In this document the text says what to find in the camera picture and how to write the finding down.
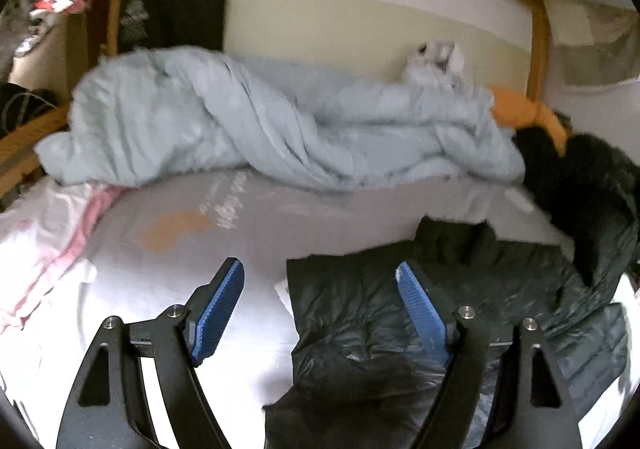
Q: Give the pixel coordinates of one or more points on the beige bag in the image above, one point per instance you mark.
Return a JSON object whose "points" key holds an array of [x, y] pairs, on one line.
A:
{"points": [[40, 59]]}

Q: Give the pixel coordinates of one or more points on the black down jacket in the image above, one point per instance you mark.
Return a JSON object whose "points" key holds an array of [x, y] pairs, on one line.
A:
{"points": [[360, 329]]}

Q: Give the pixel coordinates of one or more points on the pink cloth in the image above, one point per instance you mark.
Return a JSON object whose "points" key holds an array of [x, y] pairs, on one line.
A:
{"points": [[45, 239]]}

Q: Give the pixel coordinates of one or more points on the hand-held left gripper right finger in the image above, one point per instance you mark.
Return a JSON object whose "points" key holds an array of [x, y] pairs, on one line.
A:
{"points": [[422, 309]]}

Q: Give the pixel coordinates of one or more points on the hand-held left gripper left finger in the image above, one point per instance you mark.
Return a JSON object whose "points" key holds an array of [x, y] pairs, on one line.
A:
{"points": [[217, 309]]}

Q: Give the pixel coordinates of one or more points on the dark green puffer coat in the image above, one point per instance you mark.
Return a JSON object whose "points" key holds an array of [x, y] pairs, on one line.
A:
{"points": [[575, 169]]}

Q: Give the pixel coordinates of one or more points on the white bed sheet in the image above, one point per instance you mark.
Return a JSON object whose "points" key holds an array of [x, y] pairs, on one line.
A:
{"points": [[200, 239]]}

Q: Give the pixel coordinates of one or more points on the grey white crumpled garment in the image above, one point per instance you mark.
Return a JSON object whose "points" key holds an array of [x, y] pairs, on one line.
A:
{"points": [[430, 61]]}

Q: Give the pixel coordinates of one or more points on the orange pillow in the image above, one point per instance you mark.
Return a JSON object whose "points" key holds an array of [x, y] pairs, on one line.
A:
{"points": [[515, 111]]}

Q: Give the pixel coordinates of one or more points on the light blue duvet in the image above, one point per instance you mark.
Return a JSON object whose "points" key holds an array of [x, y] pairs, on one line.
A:
{"points": [[225, 119]]}

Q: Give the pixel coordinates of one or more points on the hanging checkered curtain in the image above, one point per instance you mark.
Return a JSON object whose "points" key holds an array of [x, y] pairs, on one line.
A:
{"points": [[600, 49]]}

